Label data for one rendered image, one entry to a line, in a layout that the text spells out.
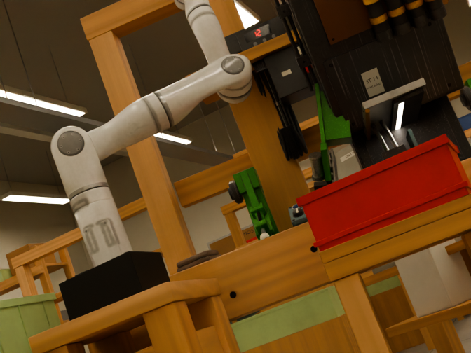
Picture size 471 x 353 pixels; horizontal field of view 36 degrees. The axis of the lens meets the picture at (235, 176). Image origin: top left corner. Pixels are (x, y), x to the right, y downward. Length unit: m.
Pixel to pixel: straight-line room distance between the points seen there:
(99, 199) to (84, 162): 0.09
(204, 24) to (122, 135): 0.36
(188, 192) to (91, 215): 0.94
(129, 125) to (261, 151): 0.79
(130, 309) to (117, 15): 1.43
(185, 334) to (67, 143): 0.52
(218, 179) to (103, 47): 0.62
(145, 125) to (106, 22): 1.02
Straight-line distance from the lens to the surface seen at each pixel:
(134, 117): 1.68
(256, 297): 1.73
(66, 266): 7.61
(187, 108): 1.70
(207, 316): 1.64
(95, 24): 2.66
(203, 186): 2.49
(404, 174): 1.41
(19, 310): 1.72
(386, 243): 1.38
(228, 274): 1.74
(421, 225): 1.39
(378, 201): 1.42
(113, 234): 1.58
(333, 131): 2.00
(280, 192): 2.35
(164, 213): 2.43
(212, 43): 1.84
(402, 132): 2.15
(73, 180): 1.62
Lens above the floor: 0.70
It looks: 12 degrees up
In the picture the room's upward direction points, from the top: 21 degrees counter-clockwise
